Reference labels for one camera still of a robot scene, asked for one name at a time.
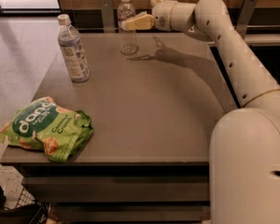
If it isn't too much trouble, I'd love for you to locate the blue labelled drink bottle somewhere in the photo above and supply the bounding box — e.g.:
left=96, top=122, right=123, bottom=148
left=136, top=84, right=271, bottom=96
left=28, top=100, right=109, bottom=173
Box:
left=58, top=14, right=91, bottom=83

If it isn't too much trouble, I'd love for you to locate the black wire basket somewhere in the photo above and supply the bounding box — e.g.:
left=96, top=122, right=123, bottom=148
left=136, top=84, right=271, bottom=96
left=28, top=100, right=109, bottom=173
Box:
left=16, top=188, right=48, bottom=224

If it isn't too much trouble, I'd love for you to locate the right metal wall bracket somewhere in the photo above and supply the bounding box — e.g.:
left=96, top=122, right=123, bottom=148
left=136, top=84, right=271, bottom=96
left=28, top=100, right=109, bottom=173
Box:
left=236, top=0, right=258, bottom=38

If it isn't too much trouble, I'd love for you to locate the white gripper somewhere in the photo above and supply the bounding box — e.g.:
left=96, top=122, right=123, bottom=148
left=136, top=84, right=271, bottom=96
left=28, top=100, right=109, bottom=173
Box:
left=121, top=0, right=176, bottom=32

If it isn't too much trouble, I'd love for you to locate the metal wall bracket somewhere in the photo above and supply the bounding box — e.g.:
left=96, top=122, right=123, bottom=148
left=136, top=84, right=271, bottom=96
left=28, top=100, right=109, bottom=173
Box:
left=236, top=0, right=258, bottom=38
left=99, top=0, right=115, bottom=33

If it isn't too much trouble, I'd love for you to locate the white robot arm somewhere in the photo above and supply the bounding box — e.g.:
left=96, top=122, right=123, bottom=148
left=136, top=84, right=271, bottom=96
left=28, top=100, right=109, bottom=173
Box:
left=121, top=0, right=280, bottom=224

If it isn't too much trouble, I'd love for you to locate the green rice chip bag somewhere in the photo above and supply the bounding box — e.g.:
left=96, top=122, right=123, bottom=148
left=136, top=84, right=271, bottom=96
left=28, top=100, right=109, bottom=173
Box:
left=0, top=97, right=93, bottom=162

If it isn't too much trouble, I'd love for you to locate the left metal wall bracket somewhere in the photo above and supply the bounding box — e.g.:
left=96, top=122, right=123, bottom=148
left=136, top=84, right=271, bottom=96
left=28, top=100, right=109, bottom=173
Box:
left=99, top=0, right=115, bottom=33

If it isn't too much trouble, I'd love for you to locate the clear water bottle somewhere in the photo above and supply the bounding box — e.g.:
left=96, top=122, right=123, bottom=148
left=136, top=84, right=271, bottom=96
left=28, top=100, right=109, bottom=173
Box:
left=117, top=0, right=138, bottom=55

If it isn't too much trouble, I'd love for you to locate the grey drawer cabinet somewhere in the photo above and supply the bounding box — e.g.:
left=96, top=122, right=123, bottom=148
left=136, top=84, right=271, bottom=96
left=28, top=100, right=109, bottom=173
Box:
left=1, top=34, right=236, bottom=224

